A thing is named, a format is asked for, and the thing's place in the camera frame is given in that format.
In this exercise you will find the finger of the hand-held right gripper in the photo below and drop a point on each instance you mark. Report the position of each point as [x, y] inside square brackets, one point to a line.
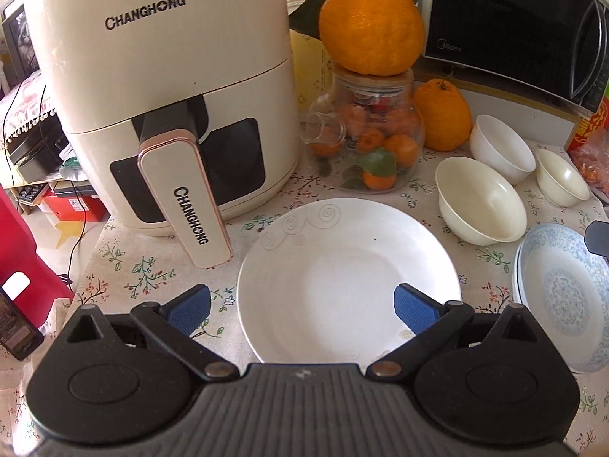
[598, 237]

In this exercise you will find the cream air fryer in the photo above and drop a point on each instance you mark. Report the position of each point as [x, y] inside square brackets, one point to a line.
[142, 81]

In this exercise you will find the glass teapot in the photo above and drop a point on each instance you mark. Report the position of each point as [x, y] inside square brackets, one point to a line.
[342, 93]

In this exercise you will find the lace-trimmed cloth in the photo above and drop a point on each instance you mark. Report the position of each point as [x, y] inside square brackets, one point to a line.
[28, 100]

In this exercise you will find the dark rectangular box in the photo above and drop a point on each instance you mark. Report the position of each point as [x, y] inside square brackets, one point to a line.
[16, 323]

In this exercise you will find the pile of small oranges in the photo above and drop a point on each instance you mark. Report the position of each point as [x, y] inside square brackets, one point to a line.
[397, 147]

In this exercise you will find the plastic bag of oranges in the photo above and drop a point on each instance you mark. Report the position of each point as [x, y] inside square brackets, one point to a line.
[594, 162]

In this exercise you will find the red cabinet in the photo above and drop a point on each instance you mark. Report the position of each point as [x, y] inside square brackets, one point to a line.
[19, 238]

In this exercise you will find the large orange with leaves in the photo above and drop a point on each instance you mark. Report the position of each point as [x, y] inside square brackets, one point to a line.
[371, 24]

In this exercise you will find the small red box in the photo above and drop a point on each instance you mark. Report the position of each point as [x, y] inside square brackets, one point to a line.
[76, 204]

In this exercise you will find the large cream bowl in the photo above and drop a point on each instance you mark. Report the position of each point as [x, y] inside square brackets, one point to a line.
[480, 200]

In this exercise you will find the yellow container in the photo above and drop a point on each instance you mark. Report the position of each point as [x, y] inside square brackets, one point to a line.
[307, 71]

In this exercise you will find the small cream bowl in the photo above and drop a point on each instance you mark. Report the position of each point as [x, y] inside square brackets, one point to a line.
[564, 178]

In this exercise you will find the white wood-trimmed stand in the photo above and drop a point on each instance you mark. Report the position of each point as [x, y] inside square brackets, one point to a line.
[518, 114]

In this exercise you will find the framed cat picture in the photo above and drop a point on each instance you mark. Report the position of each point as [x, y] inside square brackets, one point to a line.
[19, 43]

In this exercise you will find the white swirl-embossed plate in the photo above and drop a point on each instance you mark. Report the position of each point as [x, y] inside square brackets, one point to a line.
[333, 257]

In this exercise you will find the black device box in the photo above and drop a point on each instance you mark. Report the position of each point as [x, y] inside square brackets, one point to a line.
[33, 152]

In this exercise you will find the red cardboard box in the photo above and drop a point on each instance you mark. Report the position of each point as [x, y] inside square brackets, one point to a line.
[594, 123]

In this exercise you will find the black microwave oven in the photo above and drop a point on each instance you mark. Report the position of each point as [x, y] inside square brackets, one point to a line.
[504, 14]

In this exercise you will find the white bowl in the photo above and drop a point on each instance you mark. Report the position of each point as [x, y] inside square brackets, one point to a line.
[504, 147]

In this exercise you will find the orange with short stem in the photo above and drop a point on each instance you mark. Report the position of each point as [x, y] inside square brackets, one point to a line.
[442, 114]

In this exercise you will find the blue patterned plate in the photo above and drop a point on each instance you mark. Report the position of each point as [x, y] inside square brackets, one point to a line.
[566, 290]
[515, 271]

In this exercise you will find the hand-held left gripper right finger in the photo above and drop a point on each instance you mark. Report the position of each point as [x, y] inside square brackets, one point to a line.
[416, 307]

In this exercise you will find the floral tablecloth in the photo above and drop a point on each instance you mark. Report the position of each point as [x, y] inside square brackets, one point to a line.
[142, 266]

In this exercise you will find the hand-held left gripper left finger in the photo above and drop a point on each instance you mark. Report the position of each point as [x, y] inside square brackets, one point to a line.
[188, 307]

